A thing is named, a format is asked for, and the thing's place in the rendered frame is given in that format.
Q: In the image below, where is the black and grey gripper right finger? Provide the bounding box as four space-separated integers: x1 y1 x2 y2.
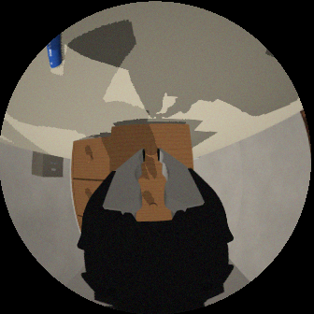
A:
157 148 234 243

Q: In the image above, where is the brown wooden chest of drawers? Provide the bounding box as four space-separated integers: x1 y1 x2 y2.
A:
71 136 165 231

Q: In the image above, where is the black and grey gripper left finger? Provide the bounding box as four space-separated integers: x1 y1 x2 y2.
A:
78 149 145 250

